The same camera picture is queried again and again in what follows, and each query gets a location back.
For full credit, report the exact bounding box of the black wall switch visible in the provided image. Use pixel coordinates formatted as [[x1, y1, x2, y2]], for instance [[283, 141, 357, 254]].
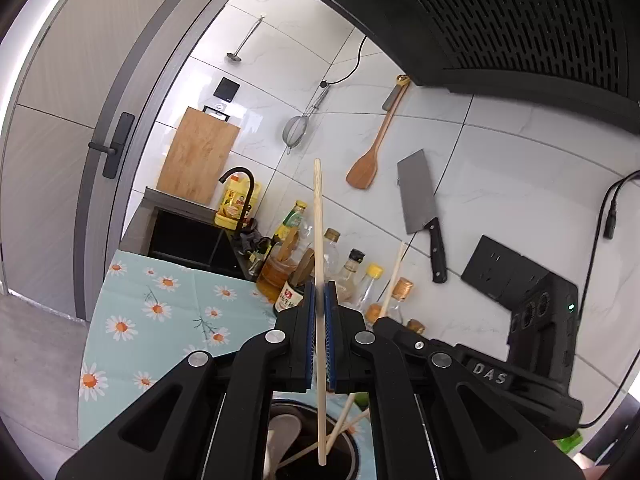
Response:
[[214, 77, 240, 103]]

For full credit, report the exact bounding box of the amber glass jar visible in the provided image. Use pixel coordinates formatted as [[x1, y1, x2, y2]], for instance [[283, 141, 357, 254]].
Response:
[[256, 228, 298, 304]]

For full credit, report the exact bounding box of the black utensil holder cup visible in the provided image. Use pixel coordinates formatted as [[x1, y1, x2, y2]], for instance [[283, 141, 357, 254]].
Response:
[[269, 400, 361, 479]]

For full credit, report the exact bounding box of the steel cleaver black handle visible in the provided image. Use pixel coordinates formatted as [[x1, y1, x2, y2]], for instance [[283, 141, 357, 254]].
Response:
[[397, 150, 448, 284]]

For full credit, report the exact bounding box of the black kitchen sink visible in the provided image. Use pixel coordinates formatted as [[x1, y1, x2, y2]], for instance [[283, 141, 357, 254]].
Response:
[[119, 188, 252, 281]]

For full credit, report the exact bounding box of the black door handle lock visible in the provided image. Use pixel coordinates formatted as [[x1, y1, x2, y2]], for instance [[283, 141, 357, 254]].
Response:
[[88, 112, 136, 180]]

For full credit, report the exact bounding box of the black cap vinegar bottle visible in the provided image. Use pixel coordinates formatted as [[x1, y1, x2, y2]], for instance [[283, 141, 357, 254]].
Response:
[[334, 248, 364, 304]]

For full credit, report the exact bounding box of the black power cable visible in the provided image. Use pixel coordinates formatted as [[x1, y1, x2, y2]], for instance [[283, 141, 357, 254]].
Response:
[[574, 169, 640, 428]]

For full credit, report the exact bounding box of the black sink faucet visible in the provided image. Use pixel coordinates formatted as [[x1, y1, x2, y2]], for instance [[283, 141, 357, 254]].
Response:
[[214, 167, 259, 232]]

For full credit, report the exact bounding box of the hanging metal ladle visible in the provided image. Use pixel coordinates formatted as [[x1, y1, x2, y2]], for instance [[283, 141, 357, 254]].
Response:
[[226, 14, 266, 63]]

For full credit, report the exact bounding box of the long wooden chopstick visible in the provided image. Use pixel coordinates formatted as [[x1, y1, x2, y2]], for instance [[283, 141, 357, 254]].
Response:
[[314, 158, 328, 467]]

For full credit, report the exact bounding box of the black wall socket panel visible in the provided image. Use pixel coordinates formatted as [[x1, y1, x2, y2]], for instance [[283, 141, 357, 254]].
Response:
[[461, 235, 549, 311]]

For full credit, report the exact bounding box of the grey door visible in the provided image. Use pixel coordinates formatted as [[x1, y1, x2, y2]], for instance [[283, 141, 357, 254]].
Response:
[[1, 0, 229, 321]]

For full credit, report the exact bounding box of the chopstick in holder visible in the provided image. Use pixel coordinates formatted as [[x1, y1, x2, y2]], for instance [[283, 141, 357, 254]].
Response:
[[279, 408, 370, 468]]

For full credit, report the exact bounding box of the green bottle yellow cap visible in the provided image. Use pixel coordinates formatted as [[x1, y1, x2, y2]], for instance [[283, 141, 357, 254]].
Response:
[[273, 200, 307, 242]]

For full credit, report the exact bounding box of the daisy pattern tablecloth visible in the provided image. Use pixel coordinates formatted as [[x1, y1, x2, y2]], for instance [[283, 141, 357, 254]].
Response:
[[78, 252, 276, 444]]

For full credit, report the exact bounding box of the black range hood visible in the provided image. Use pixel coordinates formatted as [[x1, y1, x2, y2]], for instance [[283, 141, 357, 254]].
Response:
[[320, 0, 639, 132]]

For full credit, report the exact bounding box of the gold cap sesame oil bottle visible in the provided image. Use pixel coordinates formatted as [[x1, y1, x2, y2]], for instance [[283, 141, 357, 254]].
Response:
[[363, 304, 382, 330]]

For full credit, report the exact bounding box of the yellow oil jug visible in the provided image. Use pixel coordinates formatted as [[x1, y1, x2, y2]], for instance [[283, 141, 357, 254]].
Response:
[[214, 172, 262, 230]]

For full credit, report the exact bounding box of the wooden cutting board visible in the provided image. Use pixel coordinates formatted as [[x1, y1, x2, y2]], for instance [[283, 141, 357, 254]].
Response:
[[156, 107, 240, 206]]

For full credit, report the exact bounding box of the yellow cap clear bottle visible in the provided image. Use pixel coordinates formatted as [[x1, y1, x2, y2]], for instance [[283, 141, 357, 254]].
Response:
[[354, 263, 384, 313]]

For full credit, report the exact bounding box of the right human hand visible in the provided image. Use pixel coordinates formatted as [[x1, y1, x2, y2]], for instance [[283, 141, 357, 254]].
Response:
[[573, 453, 610, 480]]

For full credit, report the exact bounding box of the metal mesh strainer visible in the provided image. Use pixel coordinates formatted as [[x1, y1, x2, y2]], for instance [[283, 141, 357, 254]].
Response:
[[282, 82, 330, 153]]

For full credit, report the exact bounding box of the dark soy sauce bottle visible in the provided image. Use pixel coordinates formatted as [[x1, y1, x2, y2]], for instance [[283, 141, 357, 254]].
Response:
[[273, 248, 314, 313]]

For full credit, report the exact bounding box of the wooden spatula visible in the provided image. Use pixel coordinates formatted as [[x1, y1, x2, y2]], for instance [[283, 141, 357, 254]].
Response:
[[345, 75, 411, 190]]

